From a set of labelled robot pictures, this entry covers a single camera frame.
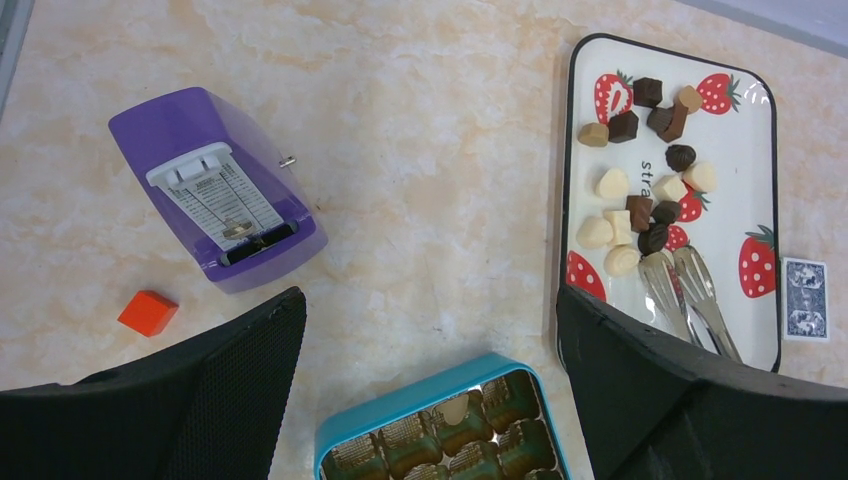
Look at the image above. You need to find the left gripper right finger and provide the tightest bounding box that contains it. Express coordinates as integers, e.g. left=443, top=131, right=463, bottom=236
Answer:
left=556, top=285, right=847, bottom=479

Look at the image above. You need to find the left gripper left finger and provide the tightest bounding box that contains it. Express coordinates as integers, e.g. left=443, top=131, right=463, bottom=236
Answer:
left=1, top=287, right=307, bottom=479

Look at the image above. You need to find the white shell chocolate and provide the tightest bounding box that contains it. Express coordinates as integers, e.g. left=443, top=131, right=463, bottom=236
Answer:
left=604, top=245, right=642, bottom=277

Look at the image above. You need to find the teal chocolate box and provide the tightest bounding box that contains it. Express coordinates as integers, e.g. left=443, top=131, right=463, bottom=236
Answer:
left=314, top=353, right=571, bottom=479

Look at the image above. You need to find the dark leaf chocolate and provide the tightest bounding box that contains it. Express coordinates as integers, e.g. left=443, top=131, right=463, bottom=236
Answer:
left=637, top=223, right=669, bottom=256

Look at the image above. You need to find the white heart chocolate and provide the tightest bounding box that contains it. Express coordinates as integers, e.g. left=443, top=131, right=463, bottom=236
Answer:
left=594, top=168, right=630, bottom=200
left=576, top=216, right=614, bottom=249

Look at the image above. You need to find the white square chocolate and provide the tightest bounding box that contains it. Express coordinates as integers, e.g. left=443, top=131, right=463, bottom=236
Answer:
left=603, top=210, right=633, bottom=247

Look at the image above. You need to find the dark oval chocolate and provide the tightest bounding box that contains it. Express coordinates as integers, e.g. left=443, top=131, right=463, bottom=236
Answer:
left=651, top=200, right=682, bottom=225

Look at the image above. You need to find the brown rectangular chocolate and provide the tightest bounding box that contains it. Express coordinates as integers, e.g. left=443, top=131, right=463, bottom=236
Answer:
left=625, top=195, right=653, bottom=233

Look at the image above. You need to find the white cube chocolate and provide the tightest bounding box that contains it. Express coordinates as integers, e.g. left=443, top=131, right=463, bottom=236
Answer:
left=652, top=175, right=687, bottom=202

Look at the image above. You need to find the white heart chocolate upper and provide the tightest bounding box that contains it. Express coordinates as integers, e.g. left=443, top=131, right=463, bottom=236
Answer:
left=594, top=168, right=630, bottom=200

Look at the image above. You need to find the tan heart chocolate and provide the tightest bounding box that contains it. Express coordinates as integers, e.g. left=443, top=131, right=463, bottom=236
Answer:
left=577, top=122, right=609, bottom=148

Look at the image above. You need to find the dark square chocolate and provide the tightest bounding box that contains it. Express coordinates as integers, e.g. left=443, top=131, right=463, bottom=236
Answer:
left=632, top=77, right=663, bottom=108

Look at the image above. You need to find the orange cube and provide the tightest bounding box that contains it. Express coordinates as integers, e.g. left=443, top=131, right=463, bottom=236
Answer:
left=118, top=290, right=179, bottom=337

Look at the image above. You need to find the purple metronome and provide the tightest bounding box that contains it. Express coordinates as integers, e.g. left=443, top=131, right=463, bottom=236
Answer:
left=108, top=87, right=328, bottom=294

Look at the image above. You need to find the blue playing card deck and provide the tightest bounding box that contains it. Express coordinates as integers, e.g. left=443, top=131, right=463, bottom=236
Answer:
left=782, top=256, right=832, bottom=342

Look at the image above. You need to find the strawberry pattern white tray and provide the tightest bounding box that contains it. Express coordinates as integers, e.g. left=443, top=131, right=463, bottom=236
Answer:
left=560, top=33, right=781, bottom=371

